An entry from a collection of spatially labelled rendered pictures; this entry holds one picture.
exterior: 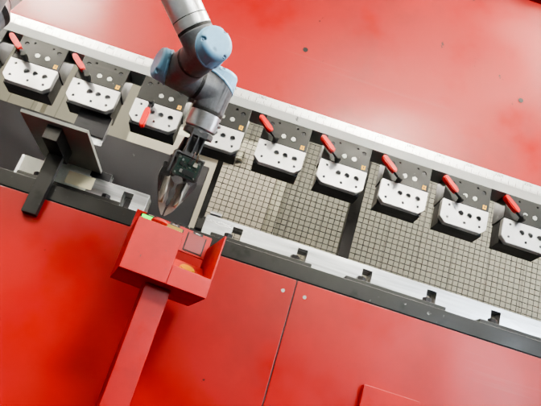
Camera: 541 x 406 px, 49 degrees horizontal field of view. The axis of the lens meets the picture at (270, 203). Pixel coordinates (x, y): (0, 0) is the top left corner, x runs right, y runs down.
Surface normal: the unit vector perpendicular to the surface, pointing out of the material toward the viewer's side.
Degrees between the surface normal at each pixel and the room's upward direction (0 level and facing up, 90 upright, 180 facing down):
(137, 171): 90
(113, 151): 90
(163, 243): 90
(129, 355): 90
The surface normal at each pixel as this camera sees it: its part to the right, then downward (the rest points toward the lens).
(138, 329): 0.36, -0.26
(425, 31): 0.14, -0.35
